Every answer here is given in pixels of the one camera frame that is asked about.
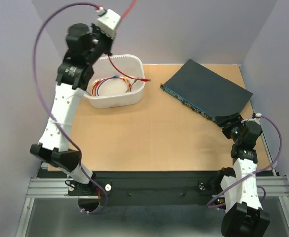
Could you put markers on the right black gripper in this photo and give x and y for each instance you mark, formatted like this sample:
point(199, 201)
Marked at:
point(234, 118)

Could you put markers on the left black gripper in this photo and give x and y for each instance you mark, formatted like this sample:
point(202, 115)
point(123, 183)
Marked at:
point(97, 32)

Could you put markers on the dark network switch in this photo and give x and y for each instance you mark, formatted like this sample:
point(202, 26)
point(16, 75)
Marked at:
point(206, 92)

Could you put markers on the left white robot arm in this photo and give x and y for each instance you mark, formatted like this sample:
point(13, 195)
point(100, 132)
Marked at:
point(85, 46)

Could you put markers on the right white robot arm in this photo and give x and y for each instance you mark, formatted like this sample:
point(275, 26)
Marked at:
point(244, 213)

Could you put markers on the white plastic tub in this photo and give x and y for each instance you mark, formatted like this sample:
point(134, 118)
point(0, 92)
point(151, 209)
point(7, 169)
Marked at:
point(116, 82)

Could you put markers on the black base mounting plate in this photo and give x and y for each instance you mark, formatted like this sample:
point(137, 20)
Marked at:
point(147, 188)

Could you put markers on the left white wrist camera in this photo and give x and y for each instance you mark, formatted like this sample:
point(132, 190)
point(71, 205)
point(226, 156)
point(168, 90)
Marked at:
point(108, 21)

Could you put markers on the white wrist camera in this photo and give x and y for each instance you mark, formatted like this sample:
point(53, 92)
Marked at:
point(108, 21)
point(256, 117)

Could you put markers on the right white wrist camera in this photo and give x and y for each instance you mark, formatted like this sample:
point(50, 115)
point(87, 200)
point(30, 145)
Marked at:
point(256, 117)

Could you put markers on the aluminium frame rail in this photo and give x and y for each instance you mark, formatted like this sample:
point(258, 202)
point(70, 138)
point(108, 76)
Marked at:
point(39, 188)

